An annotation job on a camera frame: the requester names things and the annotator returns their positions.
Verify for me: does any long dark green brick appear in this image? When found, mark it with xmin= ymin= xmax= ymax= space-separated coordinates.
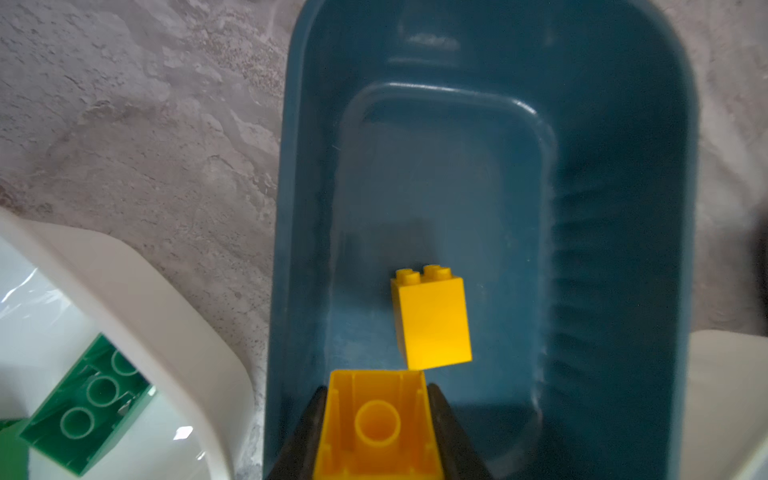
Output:
xmin=19 ymin=335 xmax=152 ymax=477

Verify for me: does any green square brick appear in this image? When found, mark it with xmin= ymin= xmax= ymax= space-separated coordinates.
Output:
xmin=0 ymin=419 xmax=29 ymax=480

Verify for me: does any teal plastic bin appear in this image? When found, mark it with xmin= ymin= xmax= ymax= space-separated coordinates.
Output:
xmin=262 ymin=1 xmax=698 ymax=479

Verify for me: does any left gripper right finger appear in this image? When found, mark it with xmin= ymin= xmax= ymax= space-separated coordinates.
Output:
xmin=427 ymin=383 xmax=493 ymax=480

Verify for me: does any right white plastic bin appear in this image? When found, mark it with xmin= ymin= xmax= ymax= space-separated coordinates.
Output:
xmin=679 ymin=330 xmax=767 ymax=479

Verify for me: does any yellow brick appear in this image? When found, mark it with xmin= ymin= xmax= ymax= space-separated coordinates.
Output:
xmin=390 ymin=264 xmax=473 ymax=370
xmin=313 ymin=370 xmax=445 ymax=479

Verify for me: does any left white plastic bin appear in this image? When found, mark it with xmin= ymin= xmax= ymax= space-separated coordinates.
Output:
xmin=1 ymin=211 xmax=254 ymax=479

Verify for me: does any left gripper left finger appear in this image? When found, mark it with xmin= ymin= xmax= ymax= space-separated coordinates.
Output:
xmin=266 ymin=386 xmax=328 ymax=480

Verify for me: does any white plastic bin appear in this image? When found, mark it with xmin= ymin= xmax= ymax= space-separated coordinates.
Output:
xmin=1 ymin=211 xmax=254 ymax=479
xmin=679 ymin=330 xmax=767 ymax=479

